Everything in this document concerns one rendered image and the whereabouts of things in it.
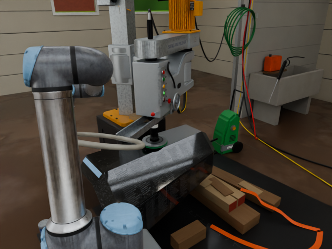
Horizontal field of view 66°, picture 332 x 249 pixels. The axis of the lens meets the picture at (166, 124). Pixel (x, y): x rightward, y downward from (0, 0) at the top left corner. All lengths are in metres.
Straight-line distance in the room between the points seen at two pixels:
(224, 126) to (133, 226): 2.80
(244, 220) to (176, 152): 0.88
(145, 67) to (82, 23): 6.20
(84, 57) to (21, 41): 6.94
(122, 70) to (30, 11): 5.26
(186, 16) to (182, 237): 1.89
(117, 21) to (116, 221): 2.17
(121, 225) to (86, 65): 0.53
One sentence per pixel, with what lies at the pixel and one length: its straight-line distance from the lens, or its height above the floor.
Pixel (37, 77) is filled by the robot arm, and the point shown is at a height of 1.67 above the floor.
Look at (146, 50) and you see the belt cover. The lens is 1.84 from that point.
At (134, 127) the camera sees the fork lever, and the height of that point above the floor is 1.06.
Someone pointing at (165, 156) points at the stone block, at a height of 0.75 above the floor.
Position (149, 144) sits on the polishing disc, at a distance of 2.11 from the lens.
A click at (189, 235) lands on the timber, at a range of 2.34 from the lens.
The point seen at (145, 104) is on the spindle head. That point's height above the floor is 1.20.
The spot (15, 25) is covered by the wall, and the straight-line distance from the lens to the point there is 7.72.
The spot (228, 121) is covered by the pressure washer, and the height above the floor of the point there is 0.49.
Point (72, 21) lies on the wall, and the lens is 7.93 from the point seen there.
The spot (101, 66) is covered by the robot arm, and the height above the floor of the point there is 1.68.
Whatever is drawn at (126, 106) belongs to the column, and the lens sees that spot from 2.93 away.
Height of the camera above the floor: 1.83
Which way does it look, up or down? 23 degrees down
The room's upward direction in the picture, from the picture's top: 1 degrees counter-clockwise
